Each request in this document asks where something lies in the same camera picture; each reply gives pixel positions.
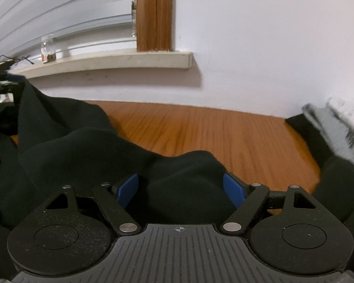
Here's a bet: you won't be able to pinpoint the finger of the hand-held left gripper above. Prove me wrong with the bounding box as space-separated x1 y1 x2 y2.
0 72 25 96

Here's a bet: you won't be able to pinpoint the clear blind cord clip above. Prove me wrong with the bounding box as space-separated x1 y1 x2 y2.
131 1 137 38

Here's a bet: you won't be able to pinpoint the wooden window frame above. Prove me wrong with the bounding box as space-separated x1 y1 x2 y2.
135 0 176 52

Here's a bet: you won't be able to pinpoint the window blind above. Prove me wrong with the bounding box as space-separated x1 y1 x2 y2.
0 0 137 65

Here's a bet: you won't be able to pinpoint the black sweatshirt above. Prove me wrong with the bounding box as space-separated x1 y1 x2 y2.
0 78 243 283

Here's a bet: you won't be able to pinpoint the black sweatpants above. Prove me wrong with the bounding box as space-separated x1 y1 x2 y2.
285 114 354 233

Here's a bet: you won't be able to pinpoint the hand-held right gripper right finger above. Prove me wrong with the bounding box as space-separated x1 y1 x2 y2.
221 172 337 237

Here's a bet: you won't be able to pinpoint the stone window sill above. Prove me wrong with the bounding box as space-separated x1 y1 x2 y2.
10 51 194 80

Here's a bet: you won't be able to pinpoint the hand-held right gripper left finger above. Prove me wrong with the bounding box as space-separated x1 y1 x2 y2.
28 174 141 234

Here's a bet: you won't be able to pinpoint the glass jar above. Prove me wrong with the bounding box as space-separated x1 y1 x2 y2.
41 34 57 64

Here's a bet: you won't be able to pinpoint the long black cable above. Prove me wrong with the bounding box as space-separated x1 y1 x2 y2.
0 54 34 65

